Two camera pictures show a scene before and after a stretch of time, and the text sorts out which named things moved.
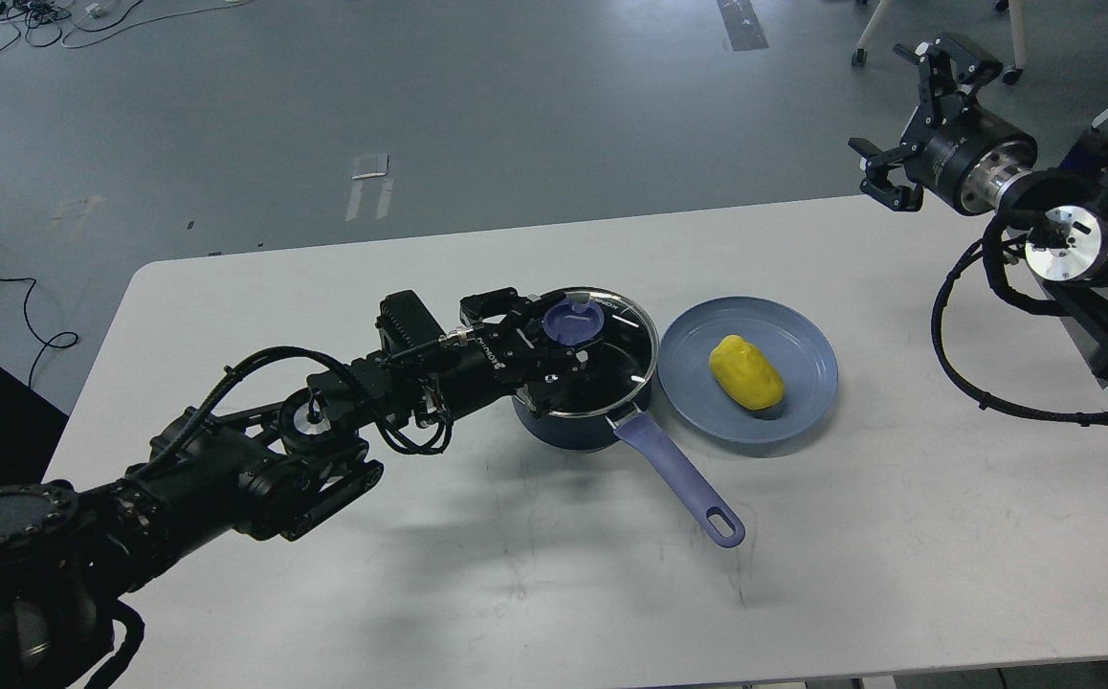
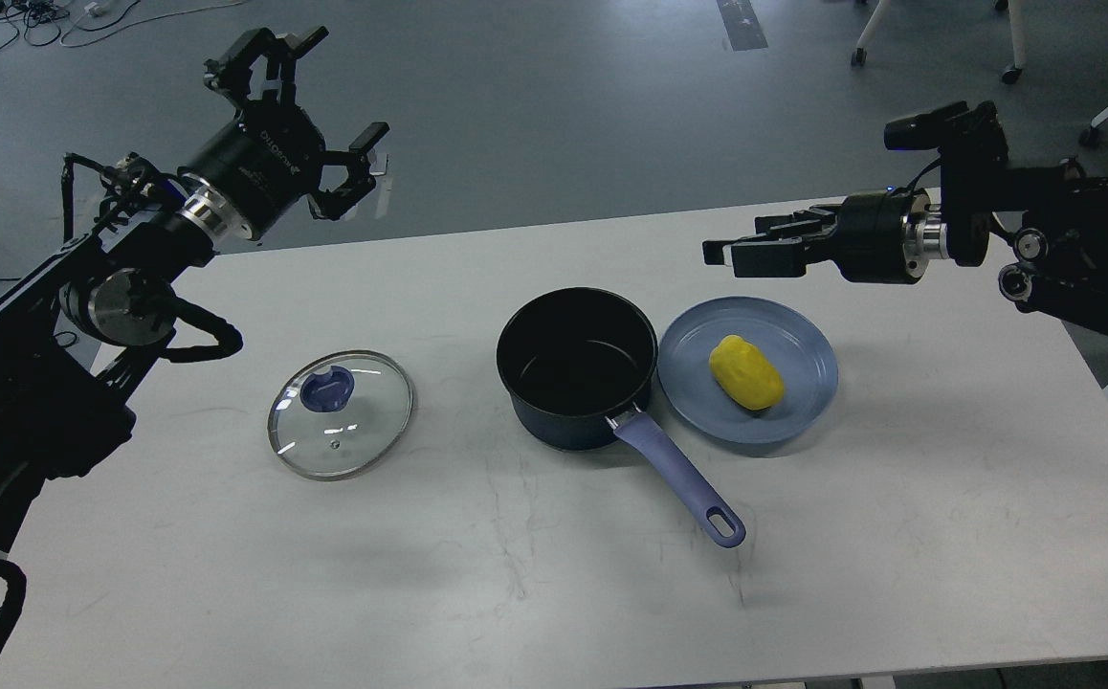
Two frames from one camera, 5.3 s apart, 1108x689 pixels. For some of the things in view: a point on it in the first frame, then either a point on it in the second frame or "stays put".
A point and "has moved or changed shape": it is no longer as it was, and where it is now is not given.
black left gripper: x=492 y=360 → x=253 y=171
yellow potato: x=746 y=373 stays put
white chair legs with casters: x=1018 y=36 stays put
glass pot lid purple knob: x=576 y=320 has moved or changed shape
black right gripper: x=969 y=157 → x=880 y=237
